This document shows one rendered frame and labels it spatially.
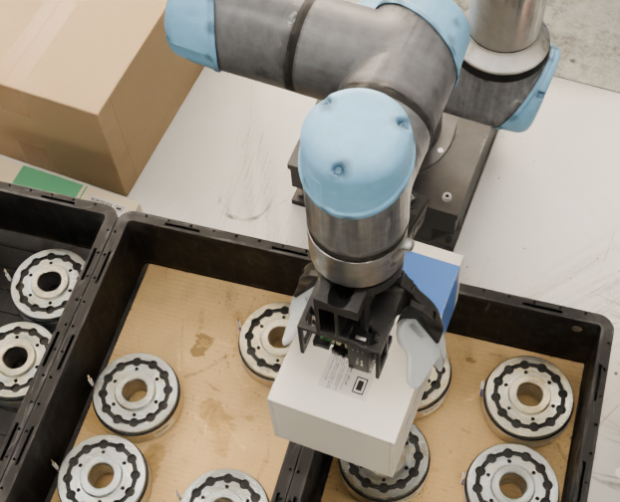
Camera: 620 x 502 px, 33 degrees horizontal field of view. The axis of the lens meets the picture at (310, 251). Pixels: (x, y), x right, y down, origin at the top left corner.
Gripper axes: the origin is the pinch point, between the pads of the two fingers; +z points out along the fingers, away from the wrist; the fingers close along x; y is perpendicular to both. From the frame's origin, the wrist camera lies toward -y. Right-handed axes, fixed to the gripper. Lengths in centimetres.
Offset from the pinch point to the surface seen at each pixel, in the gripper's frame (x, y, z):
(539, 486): 19.7, -0.3, 24.5
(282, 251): -16.4, -15.0, 17.9
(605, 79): 11, -134, 112
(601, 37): 7, -146, 112
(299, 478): -4.2, 10.0, 17.6
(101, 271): -36.3, -5.8, 19.2
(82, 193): -52, -23, 35
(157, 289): -32.2, -9.5, 27.9
